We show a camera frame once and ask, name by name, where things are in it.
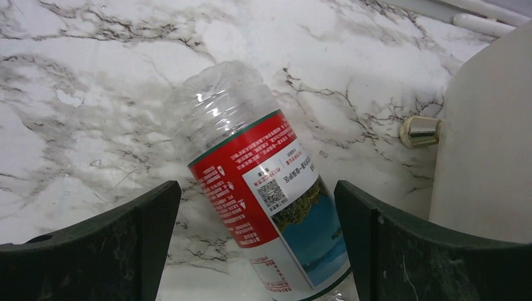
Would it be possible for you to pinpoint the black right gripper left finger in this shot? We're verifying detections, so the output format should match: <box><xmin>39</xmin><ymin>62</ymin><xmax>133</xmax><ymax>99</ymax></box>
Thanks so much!
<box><xmin>1</xmin><ymin>181</ymin><xmax>181</xmax><ymax>300</ymax></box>

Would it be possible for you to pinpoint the cream cylinder with coloured face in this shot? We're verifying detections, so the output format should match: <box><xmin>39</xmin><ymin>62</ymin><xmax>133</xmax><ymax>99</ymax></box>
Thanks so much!
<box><xmin>400</xmin><ymin>23</ymin><xmax>531</xmax><ymax>243</ymax></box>

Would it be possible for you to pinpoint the clear bottle red label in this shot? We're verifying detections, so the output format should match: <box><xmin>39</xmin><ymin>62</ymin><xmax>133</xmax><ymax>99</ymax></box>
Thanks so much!
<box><xmin>164</xmin><ymin>61</ymin><xmax>357</xmax><ymax>300</ymax></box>

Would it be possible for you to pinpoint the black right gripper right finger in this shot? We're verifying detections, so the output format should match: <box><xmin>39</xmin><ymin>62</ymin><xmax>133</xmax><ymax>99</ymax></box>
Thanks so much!
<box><xmin>334</xmin><ymin>181</ymin><xmax>531</xmax><ymax>300</ymax></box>

